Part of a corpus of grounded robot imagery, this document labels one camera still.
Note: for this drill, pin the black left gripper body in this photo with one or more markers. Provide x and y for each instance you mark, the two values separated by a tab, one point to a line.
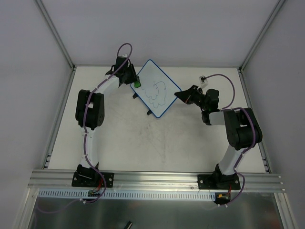
131	76

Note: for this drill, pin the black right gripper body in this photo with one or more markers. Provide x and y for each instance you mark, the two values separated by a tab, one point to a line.
193	95

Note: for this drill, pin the green whiteboard eraser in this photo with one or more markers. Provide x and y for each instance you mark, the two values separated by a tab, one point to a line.
137	84

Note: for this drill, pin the blue framed whiteboard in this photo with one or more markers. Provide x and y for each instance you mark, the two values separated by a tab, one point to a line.
157	89

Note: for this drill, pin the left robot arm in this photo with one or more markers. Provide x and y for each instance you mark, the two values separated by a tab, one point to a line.
90	115

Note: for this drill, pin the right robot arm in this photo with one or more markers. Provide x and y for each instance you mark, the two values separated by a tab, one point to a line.
242	131

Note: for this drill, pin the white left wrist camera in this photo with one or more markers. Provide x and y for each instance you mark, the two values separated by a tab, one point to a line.
124	56

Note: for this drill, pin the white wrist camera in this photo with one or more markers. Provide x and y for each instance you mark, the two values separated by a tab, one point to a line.
203	81
124	56

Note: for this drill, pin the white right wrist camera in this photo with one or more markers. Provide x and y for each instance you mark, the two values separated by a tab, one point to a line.
203	81

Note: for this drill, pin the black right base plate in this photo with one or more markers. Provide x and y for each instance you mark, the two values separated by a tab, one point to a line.
209	181

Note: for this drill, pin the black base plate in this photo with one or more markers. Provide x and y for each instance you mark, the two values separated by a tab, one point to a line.
209	181
92	179

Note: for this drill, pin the left aluminium frame post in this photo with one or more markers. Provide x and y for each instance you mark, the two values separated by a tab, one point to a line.
50	24

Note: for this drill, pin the aluminium frame post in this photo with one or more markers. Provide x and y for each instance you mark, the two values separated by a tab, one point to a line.
272	16
50	24

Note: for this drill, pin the aluminium mounting rail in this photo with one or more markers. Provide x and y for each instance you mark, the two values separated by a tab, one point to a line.
157	181

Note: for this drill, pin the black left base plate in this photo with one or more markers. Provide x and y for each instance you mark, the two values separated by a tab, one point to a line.
92	179

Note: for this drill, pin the right aluminium frame post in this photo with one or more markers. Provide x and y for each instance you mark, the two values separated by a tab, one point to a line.
272	16

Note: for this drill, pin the white slotted cable duct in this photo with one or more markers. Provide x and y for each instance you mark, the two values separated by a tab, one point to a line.
128	194

